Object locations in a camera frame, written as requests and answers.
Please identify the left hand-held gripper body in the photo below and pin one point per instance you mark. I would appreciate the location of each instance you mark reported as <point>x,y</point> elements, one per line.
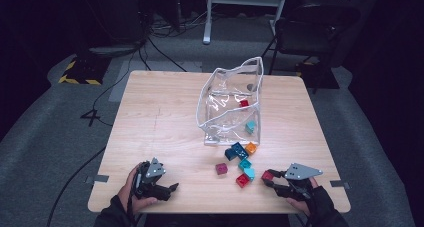
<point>148,183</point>

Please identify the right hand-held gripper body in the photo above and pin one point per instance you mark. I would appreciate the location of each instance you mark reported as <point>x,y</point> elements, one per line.
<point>298,172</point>

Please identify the light teal building block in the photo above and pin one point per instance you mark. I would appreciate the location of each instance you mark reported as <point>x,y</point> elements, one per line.
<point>250,127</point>
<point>250,174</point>

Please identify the orange building block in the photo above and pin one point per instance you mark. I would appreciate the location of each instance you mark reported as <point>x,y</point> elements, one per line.
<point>251,148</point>

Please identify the blue long building block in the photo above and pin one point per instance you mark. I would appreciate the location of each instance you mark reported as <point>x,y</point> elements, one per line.
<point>240,149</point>

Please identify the magenta building block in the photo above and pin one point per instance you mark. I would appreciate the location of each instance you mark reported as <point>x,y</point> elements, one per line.
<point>221,168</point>

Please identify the dark blue small building block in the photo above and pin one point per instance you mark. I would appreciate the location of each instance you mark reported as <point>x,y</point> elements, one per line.
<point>230,153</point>

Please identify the clear plastic zipper bag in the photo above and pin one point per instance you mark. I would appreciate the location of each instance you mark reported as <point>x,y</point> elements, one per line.
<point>226,120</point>

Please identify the person's left hand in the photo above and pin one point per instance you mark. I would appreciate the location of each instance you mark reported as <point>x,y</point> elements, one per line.
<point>128,197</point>

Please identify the person's right hand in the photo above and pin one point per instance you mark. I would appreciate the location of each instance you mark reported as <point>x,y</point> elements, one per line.
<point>300,205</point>

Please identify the grey tape strip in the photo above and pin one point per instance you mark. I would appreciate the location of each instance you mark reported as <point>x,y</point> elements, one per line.
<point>100,178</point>
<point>340,184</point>

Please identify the black tape floor mark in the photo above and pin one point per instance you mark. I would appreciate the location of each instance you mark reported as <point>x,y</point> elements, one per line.
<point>90,116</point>

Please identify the dark base with yellow stripes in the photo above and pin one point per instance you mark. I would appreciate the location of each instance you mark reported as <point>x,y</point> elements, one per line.
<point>316,75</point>

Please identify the yellow black striped base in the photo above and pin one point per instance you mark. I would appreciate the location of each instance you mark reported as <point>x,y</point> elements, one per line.
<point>83,75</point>

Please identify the black chair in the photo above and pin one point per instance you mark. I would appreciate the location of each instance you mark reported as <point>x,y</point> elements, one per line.
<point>306,33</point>

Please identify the white metal stand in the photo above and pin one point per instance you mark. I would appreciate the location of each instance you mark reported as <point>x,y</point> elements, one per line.
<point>207,20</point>

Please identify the dark equipment tower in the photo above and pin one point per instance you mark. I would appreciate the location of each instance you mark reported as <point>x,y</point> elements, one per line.
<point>123,13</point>

